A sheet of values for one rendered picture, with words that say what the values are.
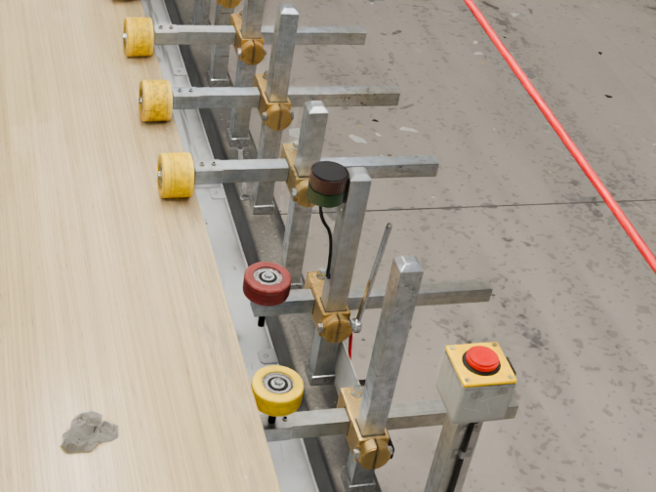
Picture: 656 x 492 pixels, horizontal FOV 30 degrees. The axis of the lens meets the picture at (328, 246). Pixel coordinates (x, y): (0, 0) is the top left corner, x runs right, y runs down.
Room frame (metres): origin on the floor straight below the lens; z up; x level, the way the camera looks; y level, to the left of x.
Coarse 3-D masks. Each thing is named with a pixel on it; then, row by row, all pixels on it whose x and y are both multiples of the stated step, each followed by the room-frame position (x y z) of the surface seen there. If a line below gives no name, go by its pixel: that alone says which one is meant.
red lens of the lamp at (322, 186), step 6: (336, 162) 1.60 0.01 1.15; (312, 174) 1.56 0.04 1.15; (312, 180) 1.56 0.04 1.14; (318, 180) 1.55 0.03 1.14; (312, 186) 1.55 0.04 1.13; (318, 186) 1.55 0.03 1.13; (324, 186) 1.55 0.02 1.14; (330, 186) 1.55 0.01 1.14; (336, 186) 1.55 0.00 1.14; (342, 186) 1.56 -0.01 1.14; (324, 192) 1.55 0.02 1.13; (330, 192) 1.55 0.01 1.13; (336, 192) 1.55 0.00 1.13
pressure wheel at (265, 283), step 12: (264, 264) 1.62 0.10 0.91; (276, 264) 1.63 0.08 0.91; (252, 276) 1.58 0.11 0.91; (264, 276) 1.59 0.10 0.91; (276, 276) 1.60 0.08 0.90; (288, 276) 1.60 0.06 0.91; (252, 288) 1.56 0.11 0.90; (264, 288) 1.56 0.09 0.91; (276, 288) 1.56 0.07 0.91; (288, 288) 1.58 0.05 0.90; (252, 300) 1.56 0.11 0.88; (264, 300) 1.55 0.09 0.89; (276, 300) 1.56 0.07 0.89; (264, 324) 1.59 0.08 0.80
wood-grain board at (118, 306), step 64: (0, 0) 2.37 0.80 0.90; (64, 0) 2.42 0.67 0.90; (128, 0) 2.48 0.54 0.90; (0, 64) 2.11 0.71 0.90; (64, 64) 2.15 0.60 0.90; (128, 64) 2.20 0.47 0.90; (0, 128) 1.89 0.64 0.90; (64, 128) 1.92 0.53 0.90; (128, 128) 1.96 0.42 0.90; (0, 192) 1.69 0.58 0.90; (64, 192) 1.73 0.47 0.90; (128, 192) 1.76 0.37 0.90; (0, 256) 1.52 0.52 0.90; (64, 256) 1.55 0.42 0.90; (128, 256) 1.58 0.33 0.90; (192, 256) 1.61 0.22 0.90; (0, 320) 1.37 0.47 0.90; (64, 320) 1.40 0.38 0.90; (128, 320) 1.43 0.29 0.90; (192, 320) 1.45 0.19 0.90; (0, 384) 1.24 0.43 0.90; (64, 384) 1.27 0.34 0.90; (128, 384) 1.29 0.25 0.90; (192, 384) 1.31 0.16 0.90; (0, 448) 1.12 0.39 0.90; (128, 448) 1.17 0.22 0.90; (192, 448) 1.19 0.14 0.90; (256, 448) 1.21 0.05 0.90
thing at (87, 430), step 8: (80, 416) 1.20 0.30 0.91; (88, 416) 1.20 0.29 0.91; (96, 416) 1.21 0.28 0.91; (72, 424) 1.19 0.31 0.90; (80, 424) 1.19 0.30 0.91; (88, 424) 1.19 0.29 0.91; (96, 424) 1.20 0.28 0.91; (104, 424) 1.19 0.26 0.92; (112, 424) 1.20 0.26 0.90; (64, 432) 1.17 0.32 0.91; (72, 432) 1.16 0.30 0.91; (80, 432) 1.17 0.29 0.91; (88, 432) 1.17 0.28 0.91; (96, 432) 1.17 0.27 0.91; (104, 432) 1.18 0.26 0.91; (112, 432) 1.19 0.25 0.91; (64, 440) 1.16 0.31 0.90; (72, 440) 1.15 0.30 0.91; (80, 440) 1.16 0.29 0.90; (88, 440) 1.16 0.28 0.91; (96, 440) 1.16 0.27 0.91; (104, 440) 1.17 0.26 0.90; (112, 440) 1.17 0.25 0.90; (64, 448) 1.14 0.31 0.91; (72, 448) 1.14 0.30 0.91; (80, 448) 1.15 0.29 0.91; (88, 448) 1.15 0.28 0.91
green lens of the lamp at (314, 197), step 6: (312, 192) 1.55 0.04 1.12; (342, 192) 1.56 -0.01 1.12; (312, 198) 1.55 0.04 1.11; (318, 198) 1.55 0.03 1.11; (324, 198) 1.55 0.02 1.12; (330, 198) 1.55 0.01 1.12; (336, 198) 1.55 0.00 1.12; (342, 198) 1.56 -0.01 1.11; (318, 204) 1.55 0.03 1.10; (324, 204) 1.55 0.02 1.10; (330, 204) 1.55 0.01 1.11; (336, 204) 1.55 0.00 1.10
